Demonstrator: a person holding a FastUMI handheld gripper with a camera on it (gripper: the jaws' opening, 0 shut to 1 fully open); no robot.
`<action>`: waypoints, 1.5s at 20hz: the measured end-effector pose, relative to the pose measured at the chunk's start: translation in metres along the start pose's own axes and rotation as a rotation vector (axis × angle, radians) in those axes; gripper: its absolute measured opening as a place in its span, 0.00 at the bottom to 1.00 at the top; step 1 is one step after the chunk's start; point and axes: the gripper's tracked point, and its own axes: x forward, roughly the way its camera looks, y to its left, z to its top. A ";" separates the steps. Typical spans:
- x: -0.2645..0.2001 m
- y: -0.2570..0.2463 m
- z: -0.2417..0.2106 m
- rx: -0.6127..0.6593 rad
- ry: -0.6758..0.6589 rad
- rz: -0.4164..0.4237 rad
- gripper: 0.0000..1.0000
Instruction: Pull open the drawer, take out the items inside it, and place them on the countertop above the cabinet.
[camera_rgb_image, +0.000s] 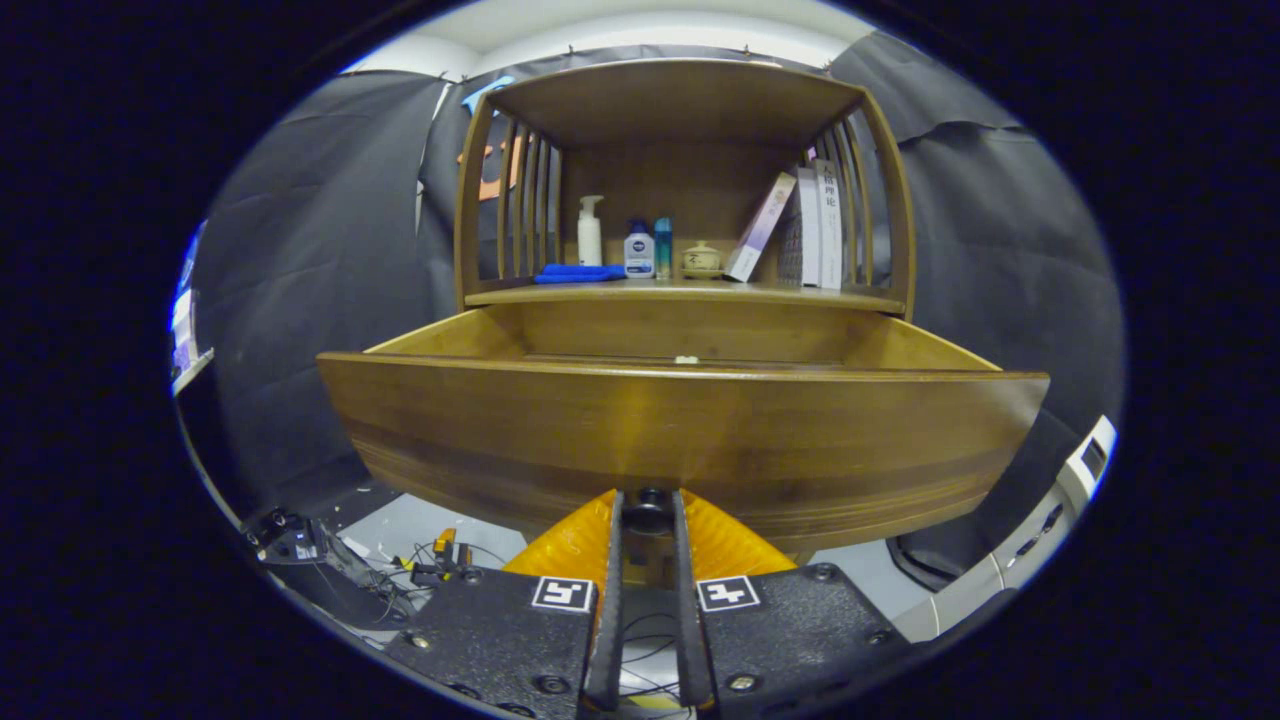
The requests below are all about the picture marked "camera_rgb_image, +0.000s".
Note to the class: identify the patterned cover book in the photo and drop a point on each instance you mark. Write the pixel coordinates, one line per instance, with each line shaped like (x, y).
(800, 235)

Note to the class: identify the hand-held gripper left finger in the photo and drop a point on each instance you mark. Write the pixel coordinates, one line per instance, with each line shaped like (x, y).
(500, 630)

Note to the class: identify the wooden drawer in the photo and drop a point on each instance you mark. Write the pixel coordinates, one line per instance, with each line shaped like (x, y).
(700, 430)

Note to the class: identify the white pump bottle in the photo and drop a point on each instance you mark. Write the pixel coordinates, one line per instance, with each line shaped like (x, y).
(590, 240)

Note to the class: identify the beige lidded ceramic cup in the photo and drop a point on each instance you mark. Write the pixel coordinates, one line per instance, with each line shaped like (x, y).
(702, 262)

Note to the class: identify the yellow black connector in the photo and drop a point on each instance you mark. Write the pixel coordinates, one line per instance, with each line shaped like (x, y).
(446, 550)

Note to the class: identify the white blurred fixture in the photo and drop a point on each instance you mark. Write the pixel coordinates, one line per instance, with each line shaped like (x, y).
(185, 320)

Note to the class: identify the wooden countertop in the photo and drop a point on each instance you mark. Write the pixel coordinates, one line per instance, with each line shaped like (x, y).
(680, 292)

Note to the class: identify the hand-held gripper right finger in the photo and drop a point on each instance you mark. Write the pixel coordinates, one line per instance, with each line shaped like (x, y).
(790, 630)

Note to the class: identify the purple cover book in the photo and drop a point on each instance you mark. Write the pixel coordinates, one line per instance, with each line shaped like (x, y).
(760, 230)

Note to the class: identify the white appliance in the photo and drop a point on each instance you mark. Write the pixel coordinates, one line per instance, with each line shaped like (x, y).
(1000, 570)

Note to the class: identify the wooden cabinet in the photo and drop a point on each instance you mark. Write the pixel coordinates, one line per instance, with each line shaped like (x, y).
(680, 100)

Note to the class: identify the teal slim bottle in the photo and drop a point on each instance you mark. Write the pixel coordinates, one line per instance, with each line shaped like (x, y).
(663, 250)

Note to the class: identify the black floor device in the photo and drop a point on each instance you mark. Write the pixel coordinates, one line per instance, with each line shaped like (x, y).
(300, 545)

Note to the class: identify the white spine book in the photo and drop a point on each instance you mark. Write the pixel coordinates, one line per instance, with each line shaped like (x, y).
(829, 225)

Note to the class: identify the white lotion bottle blue cap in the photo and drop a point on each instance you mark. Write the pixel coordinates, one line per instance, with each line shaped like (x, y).
(639, 255)

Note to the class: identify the blue folded cloth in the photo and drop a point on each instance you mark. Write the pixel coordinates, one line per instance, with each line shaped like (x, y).
(580, 273)

